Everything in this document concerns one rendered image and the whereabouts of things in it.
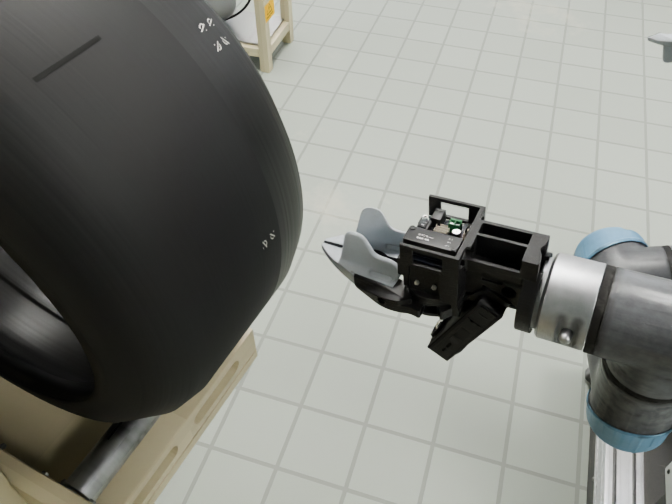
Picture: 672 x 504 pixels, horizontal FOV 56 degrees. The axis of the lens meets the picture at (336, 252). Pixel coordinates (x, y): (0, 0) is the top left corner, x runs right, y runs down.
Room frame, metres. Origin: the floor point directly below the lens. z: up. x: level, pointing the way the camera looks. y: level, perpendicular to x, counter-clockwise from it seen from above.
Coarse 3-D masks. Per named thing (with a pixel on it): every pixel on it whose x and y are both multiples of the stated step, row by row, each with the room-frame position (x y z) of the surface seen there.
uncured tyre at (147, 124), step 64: (0, 0) 0.47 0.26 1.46; (64, 0) 0.50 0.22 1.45; (128, 0) 0.53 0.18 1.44; (192, 0) 0.57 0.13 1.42; (0, 64) 0.42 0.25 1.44; (64, 64) 0.44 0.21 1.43; (128, 64) 0.47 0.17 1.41; (192, 64) 0.50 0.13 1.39; (0, 128) 0.38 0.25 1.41; (64, 128) 0.39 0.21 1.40; (128, 128) 0.42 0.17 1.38; (192, 128) 0.45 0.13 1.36; (256, 128) 0.50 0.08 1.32; (0, 192) 0.35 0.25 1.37; (64, 192) 0.36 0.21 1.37; (128, 192) 0.38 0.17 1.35; (192, 192) 0.41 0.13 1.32; (256, 192) 0.46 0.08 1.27; (0, 256) 0.64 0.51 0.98; (64, 256) 0.33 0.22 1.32; (128, 256) 0.34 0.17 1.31; (192, 256) 0.37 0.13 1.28; (256, 256) 0.43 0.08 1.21; (0, 320) 0.55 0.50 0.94; (64, 320) 0.57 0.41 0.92; (128, 320) 0.32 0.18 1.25; (192, 320) 0.35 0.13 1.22; (64, 384) 0.41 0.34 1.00; (128, 384) 0.32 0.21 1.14; (192, 384) 0.34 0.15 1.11
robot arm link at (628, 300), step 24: (600, 288) 0.31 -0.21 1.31; (624, 288) 0.30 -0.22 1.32; (648, 288) 0.30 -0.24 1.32; (600, 312) 0.29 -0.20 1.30; (624, 312) 0.29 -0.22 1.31; (648, 312) 0.28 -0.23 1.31; (600, 336) 0.28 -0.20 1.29; (624, 336) 0.27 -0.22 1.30; (648, 336) 0.27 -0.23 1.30; (624, 360) 0.27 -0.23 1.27; (648, 360) 0.26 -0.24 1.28; (624, 384) 0.27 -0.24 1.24; (648, 384) 0.26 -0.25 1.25
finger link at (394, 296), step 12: (360, 276) 0.38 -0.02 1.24; (360, 288) 0.37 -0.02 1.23; (372, 288) 0.37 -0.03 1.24; (384, 288) 0.36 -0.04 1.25; (396, 288) 0.36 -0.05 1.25; (408, 288) 0.36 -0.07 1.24; (384, 300) 0.35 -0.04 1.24; (396, 300) 0.35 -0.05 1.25; (408, 300) 0.35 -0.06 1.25; (408, 312) 0.34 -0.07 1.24; (420, 312) 0.34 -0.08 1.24
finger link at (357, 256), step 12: (348, 240) 0.39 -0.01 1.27; (360, 240) 0.39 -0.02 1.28; (324, 252) 0.42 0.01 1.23; (336, 252) 0.41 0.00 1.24; (348, 252) 0.39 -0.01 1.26; (360, 252) 0.39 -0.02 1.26; (372, 252) 0.38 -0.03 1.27; (336, 264) 0.40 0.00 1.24; (348, 264) 0.39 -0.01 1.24; (360, 264) 0.39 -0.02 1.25; (372, 264) 0.38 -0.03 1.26; (384, 264) 0.38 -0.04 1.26; (396, 264) 0.37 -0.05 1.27; (348, 276) 0.39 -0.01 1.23; (372, 276) 0.38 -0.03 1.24; (384, 276) 0.38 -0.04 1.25; (396, 276) 0.37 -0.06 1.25
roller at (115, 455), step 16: (112, 432) 0.38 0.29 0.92; (128, 432) 0.38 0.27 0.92; (144, 432) 0.39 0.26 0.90; (96, 448) 0.36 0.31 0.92; (112, 448) 0.36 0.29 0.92; (128, 448) 0.37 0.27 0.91; (80, 464) 0.34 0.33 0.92; (96, 464) 0.34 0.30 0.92; (112, 464) 0.34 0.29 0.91; (80, 480) 0.32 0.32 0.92; (96, 480) 0.32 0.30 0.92; (96, 496) 0.31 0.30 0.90
